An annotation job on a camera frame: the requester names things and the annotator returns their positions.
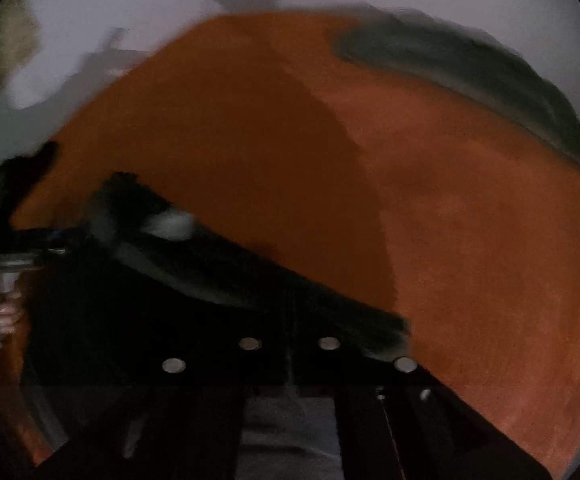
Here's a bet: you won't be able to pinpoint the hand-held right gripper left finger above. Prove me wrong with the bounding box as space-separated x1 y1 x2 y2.
120 330 293 480

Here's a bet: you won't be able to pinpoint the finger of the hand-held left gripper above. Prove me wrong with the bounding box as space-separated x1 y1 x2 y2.
14 227 95 257

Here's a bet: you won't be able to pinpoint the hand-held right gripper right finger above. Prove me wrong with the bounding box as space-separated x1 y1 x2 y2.
294 332 551 480

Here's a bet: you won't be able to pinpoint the dark pants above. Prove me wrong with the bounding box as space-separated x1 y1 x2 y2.
0 140 413 391

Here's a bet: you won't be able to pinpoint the orange blanket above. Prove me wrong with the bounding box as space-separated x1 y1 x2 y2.
0 10 580 476

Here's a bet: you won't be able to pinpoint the folded grey-green garment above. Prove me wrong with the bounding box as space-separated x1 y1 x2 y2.
332 10 580 166

